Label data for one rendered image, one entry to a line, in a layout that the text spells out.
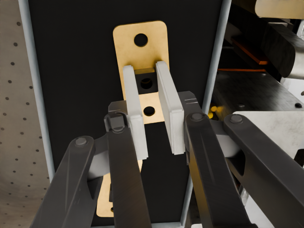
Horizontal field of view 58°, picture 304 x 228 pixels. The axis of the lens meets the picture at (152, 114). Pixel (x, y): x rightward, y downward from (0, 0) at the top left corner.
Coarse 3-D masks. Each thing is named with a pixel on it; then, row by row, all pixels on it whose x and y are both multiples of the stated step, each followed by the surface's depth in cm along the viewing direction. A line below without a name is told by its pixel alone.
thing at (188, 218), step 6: (192, 192) 55; (192, 198) 54; (192, 204) 52; (192, 210) 51; (198, 210) 51; (192, 216) 50; (198, 216) 50; (186, 222) 52; (192, 222) 49; (198, 222) 49
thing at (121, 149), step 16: (112, 112) 14; (112, 128) 14; (128, 128) 14; (112, 144) 13; (128, 144) 13; (112, 160) 12; (128, 160) 12; (112, 176) 11; (128, 176) 11; (112, 192) 10; (128, 192) 10; (128, 208) 10; (144, 208) 10; (128, 224) 9; (144, 224) 9
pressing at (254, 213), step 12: (300, 24) 37; (300, 36) 38; (288, 84) 42; (300, 84) 43; (300, 96) 44; (300, 144) 50; (240, 192) 55; (252, 204) 57; (252, 216) 59; (264, 216) 60
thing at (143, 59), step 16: (128, 32) 19; (144, 32) 19; (160, 32) 19; (128, 48) 20; (144, 48) 20; (160, 48) 20; (128, 64) 20; (144, 64) 21; (144, 96) 22; (160, 112) 23
